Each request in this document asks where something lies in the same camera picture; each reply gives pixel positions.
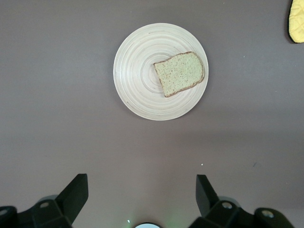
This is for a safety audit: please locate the slice of bread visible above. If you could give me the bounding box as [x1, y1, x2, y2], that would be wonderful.
[153, 51, 205, 98]

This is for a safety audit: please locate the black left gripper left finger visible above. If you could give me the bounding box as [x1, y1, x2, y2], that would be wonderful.
[0, 173, 89, 228]

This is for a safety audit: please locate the round wooden plate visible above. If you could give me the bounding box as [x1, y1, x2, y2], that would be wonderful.
[113, 22, 209, 122]

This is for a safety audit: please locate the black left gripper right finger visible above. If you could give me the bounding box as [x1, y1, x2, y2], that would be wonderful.
[191, 174, 295, 228]

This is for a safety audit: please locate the yellow quilted oven mitt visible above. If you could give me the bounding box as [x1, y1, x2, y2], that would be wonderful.
[284, 0, 304, 44]

